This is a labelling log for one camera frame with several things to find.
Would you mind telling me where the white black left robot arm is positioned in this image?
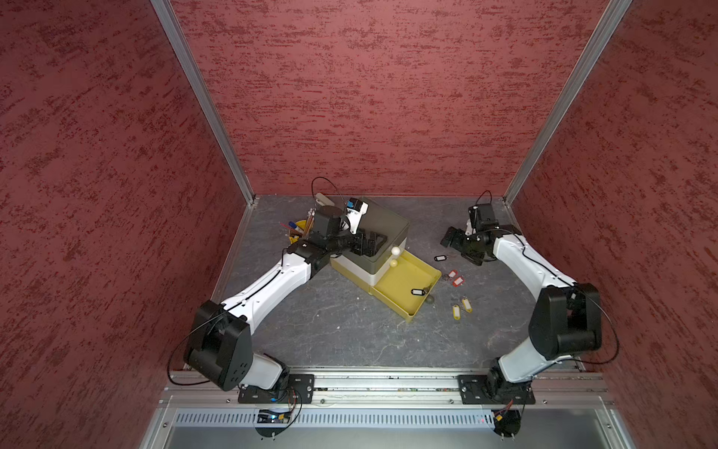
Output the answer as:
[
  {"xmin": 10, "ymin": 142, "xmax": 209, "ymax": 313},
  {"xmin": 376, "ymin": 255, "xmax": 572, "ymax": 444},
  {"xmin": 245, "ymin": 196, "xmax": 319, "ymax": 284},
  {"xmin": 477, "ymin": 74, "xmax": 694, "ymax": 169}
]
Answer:
[{"xmin": 183, "ymin": 198, "xmax": 402, "ymax": 391}]

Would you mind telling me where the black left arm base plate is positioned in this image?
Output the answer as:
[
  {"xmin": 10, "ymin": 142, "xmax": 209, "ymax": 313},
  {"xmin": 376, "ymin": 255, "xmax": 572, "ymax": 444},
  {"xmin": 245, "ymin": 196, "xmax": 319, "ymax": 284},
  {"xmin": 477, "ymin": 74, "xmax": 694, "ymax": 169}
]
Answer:
[{"xmin": 237, "ymin": 372, "xmax": 315, "ymax": 405}]

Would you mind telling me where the olive three-drawer desk organizer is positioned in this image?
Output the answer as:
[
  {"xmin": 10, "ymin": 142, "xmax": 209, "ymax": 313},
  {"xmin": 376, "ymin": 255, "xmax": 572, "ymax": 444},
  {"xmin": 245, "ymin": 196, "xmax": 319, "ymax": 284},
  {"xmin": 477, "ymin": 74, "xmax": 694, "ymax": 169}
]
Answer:
[{"xmin": 330, "ymin": 198, "xmax": 409, "ymax": 293}]

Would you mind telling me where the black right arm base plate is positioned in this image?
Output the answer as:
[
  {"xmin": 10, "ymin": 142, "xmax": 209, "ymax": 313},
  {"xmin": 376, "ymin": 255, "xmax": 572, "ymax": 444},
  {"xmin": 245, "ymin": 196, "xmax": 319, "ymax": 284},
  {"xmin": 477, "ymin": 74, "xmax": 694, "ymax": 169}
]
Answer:
[{"xmin": 457, "ymin": 373, "xmax": 536, "ymax": 405}]

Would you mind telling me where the beige eraser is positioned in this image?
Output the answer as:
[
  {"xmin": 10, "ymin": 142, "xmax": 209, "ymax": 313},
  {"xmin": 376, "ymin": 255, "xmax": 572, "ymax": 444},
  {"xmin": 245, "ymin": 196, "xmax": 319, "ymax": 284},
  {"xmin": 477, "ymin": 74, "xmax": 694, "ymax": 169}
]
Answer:
[{"xmin": 314, "ymin": 193, "xmax": 335, "ymax": 206}]

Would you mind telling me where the left aluminium corner post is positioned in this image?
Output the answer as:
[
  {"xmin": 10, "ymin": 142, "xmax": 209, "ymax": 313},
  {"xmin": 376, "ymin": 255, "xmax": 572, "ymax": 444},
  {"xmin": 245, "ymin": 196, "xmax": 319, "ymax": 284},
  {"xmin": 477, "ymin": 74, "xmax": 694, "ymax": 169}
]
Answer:
[{"xmin": 151, "ymin": 0, "xmax": 256, "ymax": 207}]

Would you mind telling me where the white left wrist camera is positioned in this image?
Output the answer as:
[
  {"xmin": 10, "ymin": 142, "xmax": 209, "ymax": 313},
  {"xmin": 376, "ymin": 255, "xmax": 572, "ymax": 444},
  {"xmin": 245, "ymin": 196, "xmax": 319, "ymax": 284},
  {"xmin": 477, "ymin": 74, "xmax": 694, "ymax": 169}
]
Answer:
[{"xmin": 346, "ymin": 198, "xmax": 368, "ymax": 234}]

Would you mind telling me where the yellow pencil cup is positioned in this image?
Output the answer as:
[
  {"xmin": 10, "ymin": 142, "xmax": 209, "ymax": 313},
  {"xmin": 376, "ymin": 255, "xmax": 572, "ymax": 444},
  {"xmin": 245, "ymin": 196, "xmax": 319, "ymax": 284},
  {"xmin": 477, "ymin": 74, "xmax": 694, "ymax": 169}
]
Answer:
[{"xmin": 288, "ymin": 220, "xmax": 310, "ymax": 243}]

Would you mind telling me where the aluminium corner post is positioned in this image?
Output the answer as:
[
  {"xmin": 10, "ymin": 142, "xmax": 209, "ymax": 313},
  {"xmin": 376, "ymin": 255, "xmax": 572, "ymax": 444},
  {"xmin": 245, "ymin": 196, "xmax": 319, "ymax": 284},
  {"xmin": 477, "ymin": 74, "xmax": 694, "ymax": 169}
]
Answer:
[
  {"xmin": 151, "ymin": 0, "xmax": 256, "ymax": 207},
  {"xmin": 504, "ymin": 0, "xmax": 632, "ymax": 208}
]

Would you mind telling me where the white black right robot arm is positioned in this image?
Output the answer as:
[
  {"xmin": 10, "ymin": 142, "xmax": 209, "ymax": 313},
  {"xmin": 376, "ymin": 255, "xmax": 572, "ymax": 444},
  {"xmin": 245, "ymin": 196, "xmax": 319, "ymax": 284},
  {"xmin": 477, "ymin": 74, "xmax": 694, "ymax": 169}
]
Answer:
[{"xmin": 441, "ymin": 204, "xmax": 603, "ymax": 385}]

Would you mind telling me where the aluminium front rail frame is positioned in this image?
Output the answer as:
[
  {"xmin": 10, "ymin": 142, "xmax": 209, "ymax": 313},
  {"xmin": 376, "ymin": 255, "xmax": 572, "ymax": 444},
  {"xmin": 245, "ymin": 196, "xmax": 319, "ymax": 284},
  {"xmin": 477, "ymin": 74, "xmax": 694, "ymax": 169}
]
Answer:
[{"xmin": 140, "ymin": 368, "xmax": 634, "ymax": 448}]

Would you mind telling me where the right aluminium corner post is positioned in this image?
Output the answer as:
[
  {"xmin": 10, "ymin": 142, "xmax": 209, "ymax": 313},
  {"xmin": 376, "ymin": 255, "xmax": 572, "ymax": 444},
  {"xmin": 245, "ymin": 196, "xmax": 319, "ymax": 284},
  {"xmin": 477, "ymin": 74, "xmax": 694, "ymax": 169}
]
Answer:
[{"xmin": 504, "ymin": 0, "xmax": 632, "ymax": 208}]

